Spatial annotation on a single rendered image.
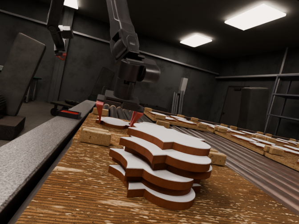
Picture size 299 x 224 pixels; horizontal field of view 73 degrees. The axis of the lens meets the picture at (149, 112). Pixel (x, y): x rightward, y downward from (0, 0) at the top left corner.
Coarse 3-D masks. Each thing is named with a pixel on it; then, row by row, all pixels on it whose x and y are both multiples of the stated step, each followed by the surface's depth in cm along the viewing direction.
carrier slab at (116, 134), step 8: (88, 120) 65; (128, 120) 85; (80, 128) 52; (104, 128) 58; (112, 128) 61; (168, 128) 88; (112, 136) 51; (120, 136) 53; (128, 136) 55; (112, 144) 44
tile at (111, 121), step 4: (96, 120) 64; (104, 120) 65; (108, 120) 67; (112, 120) 68; (116, 120) 70; (120, 120) 72; (104, 124) 63; (108, 124) 62; (112, 124) 62; (116, 124) 63; (120, 124) 64; (124, 124) 66; (128, 124) 68; (120, 128) 63; (124, 128) 65
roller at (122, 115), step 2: (116, 108) 156; (118, 108) 147; (120, 108) 145; (116, 110) 154; (118, 110) 138; (120, 110) 134; (122, 110) 140; (118, 112) 129; (120, 112) 124; (122, 112) 123; (118, 114) 123; (120, 114) 117; (122, 114) 115; (124, 114) 118; (118, 116) 118; (120, 116) 110; (122, 116) 107; (124, 116) 107; (120, 118) 106; (122, 118) 101; (124, 118) 101; (126, 118) 104
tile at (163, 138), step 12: (132, 132) 30; (144, 132) 29; (156, 132) 31; (168, 132) 33; (180, 132) 37; (156, 144) 28; (168, 144) 27; (180, 144) 27; (192, 144) 28; (204, 144) 30
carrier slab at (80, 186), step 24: (72, 144) 38; (72, 168) 28; (96, 168) 30; (216, 168) 44; (48, 192) 21; (72, 192) 22; (96, 192) 23; (120, 192) 24; (216, 192) 31; (240, 192) 33; (264, 192) 36; (24, 216) 17; (48, 216) 18; (72, 216) 18; (96, 216) 19; (120, 216) 20; (144, 216) 21; (168, 216) 22; (192, 216) 23; (216, 216) 24; (240, 216) 25; (264, 216) 27; (288, 216) 28
